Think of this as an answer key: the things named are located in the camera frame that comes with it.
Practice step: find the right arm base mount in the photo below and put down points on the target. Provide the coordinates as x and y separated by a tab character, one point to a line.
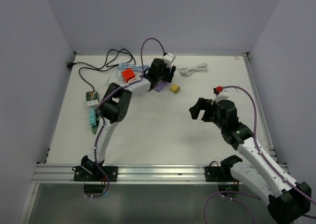
221	173

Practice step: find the purple power strip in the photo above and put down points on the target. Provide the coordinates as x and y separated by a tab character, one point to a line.
158	88

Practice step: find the yellow plug adapter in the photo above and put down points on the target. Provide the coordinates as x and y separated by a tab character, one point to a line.
174	88

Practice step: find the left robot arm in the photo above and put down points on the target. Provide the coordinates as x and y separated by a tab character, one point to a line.
114	106

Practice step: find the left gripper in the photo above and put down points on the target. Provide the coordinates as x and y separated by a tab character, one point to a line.
168	77

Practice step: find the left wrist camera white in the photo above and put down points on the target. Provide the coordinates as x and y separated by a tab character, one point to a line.
169	59

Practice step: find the teal plug adapter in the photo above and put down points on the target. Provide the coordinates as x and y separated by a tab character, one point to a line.
92	117

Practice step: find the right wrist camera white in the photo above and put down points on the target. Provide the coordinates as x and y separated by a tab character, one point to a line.
220	94

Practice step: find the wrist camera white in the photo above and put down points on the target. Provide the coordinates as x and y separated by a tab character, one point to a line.
220	94
169	59

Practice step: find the aluminium front rail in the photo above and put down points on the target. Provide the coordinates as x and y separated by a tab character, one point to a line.
127	174

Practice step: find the red cube socket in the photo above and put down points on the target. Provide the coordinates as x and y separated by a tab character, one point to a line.
128	75

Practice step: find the pink cube socket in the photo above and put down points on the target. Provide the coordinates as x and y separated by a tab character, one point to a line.
132	82

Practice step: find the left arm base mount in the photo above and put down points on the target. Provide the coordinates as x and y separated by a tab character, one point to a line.
98	173

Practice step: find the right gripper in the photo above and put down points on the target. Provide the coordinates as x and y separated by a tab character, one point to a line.
200	105

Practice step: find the right aluminium side rail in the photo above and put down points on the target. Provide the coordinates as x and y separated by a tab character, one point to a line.
263	121

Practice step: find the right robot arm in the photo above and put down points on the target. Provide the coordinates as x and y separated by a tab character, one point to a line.
285	197

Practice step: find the green power strip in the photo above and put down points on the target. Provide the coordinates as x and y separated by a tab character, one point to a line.
92	101

